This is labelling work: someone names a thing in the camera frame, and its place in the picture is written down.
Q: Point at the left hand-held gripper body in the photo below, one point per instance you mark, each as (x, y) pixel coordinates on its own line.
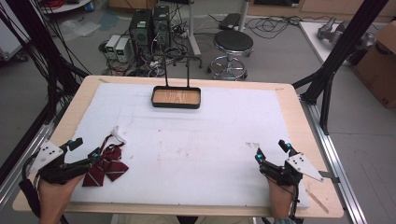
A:
(59, 170)

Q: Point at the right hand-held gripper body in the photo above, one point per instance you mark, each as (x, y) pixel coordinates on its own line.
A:
(281, 174)

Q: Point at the dark red striped bow tie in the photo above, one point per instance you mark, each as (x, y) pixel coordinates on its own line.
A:
(107, 166)

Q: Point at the person's right hand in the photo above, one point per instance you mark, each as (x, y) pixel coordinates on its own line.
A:
(280, 199)

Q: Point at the person's left hand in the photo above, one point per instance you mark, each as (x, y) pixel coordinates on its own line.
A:
(56, 197)

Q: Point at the white foam mat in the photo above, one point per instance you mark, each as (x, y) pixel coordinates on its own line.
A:
(186, 149)

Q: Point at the black tray stand wooden base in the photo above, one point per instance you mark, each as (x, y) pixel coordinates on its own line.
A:
(176, 97)

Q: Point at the white power supply unit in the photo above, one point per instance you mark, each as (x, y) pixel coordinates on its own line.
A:
(112, 43)
(122, 49)

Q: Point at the black round stool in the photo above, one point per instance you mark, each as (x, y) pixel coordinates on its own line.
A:
(233, 53)

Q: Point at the brown cardboard box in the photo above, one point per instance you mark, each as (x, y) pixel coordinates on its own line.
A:
(378, 65)

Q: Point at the black computer tower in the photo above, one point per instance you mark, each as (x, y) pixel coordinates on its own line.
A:
(162, 26)
(140, 31)

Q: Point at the black flat device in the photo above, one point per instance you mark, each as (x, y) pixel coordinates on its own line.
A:
(229, 21)

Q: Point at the aluminium rail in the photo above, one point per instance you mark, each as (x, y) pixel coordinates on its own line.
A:
(336, 165)
(21, 161)

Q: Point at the black metal frame post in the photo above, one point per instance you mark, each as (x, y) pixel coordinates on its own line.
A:
(339, 59)
(40, 49)

